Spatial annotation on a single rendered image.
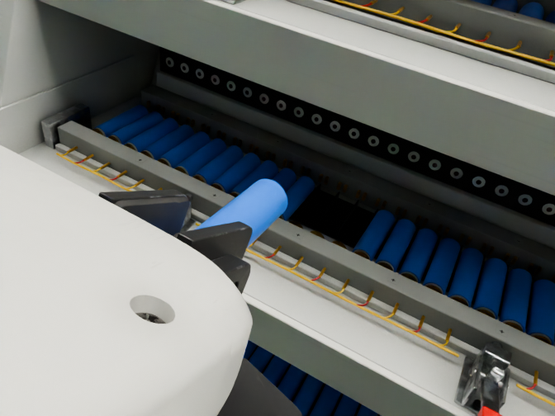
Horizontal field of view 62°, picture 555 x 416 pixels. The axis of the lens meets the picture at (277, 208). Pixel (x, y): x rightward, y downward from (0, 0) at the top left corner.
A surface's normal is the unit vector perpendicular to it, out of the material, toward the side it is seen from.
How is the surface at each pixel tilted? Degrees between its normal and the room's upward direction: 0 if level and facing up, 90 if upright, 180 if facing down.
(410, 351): 23
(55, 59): 90
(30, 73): 90
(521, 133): 113
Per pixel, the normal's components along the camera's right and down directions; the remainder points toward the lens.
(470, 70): 0.14, -0.76
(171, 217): 0.86, 0.41
